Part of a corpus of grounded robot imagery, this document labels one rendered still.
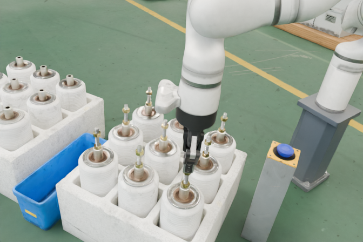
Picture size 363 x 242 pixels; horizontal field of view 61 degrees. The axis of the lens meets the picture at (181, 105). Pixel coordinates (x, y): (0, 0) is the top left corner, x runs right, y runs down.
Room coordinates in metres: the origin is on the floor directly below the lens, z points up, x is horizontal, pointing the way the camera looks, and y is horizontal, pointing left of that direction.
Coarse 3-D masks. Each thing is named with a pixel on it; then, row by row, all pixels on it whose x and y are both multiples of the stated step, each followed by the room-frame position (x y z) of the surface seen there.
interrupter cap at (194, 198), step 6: (174, 186) 0.49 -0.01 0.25; (192, 186) 0.50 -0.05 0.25; (168, 192) 0.47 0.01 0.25; (174, 192) 0.48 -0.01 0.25; (192, 192) 0.48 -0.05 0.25; (198, 192) 0.48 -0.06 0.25; (168, 198) 0.46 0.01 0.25; (174, 198) 0.46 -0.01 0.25; (192, 198) 0.47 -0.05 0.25; (198, 198) 0.47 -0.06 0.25; (174, 204) 0.44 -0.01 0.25; (180, 204) 0.44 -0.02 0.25; (186, 204) 0.45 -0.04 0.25; (192, 204) 0.45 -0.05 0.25
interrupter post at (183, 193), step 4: (180, 184) 0.48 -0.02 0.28; (180, 188) 0.47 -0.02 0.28; (184, 188) 0.47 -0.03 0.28; (188, 188) 0.47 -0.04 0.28; (180, 192) 0.46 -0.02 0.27; (184, 192) 0.46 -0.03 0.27; (188, 192) 0.47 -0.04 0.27; (180, 196) 0.46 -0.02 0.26; (184, 196) 0.46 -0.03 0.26; (188, 196) 0.47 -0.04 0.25
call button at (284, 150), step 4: (280, 144) 0.60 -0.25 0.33; (284, 144) 0.60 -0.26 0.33; (280, 148) 0.58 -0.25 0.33; (284, 148) 0.58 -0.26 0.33; (288, 148) 0.58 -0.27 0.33; (292, 148) 0.59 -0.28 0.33; (280, 152) 0.57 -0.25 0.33; (284, 152) 0.57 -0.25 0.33; (288, 152) 0.57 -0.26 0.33; (292, 152) 0.57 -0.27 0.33; (284, 156) 0.57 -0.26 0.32; (288, 156) 0.56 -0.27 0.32
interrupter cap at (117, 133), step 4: (120, 124) 0.70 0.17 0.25; (132, 124) 0.71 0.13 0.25; (116, 128) 0.68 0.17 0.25; (120, 128) 0.68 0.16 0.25; (132, 128) 0.69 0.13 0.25; (136, 128) 0.69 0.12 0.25; (112, 132) 0.66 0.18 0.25; (116, 132) 0.66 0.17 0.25; (120, 132) 0.67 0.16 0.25; (132, 132) 0.67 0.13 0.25; (136, 132) 0.67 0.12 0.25; (116, 136) 0.65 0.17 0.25; (120, 136) 0.65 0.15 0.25; (124, 136) 0.65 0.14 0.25; (128, 136) 0.65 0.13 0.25; (132, 136) 0.65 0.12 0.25; (136, 136) 0.66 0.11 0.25; (124, 140) 0.63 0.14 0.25; (128, 140) 0.64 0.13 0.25
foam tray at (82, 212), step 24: (144, 144) 0.71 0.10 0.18; (120, 168) 0.60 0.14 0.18; (240, 168) 0.66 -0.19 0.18; (72, 192) 0.50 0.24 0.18; (72, 216) 0.50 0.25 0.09; (96, 216) 0.47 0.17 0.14; (120, 216) 0.45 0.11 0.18; (216, 216) 0.48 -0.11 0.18; (96, 240) 0.47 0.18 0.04; (120, 240) 0.45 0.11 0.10; (144, 240) 0.42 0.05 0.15; (168, 240) 0.41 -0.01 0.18; (192, 240) 0.41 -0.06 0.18
